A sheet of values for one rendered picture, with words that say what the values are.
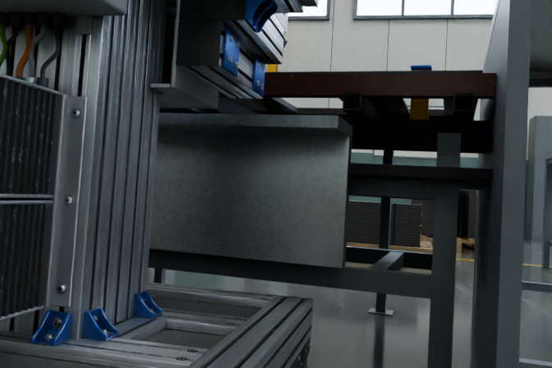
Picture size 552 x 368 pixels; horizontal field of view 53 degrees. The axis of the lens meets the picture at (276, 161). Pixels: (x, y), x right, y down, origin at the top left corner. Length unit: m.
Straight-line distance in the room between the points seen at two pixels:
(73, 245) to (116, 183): 0.14
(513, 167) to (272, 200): 0.66
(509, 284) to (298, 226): 0.59
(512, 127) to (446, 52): 9.17
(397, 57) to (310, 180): 8.84
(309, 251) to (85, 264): 0.71
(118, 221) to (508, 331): 0.76
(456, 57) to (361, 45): 1.65
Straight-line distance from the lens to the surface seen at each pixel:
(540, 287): 2.48
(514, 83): 1.20
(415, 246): 4.39
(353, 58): 10.32
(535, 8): 1.78
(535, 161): 9.59
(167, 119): 1.50
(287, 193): 1.53
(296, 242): 1.52
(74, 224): 0.98
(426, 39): 10.38
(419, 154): 9.99
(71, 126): 0.99
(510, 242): 1.18
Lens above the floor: 0.49
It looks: 3 degrees up
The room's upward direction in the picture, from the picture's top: 3 degrees clockwise
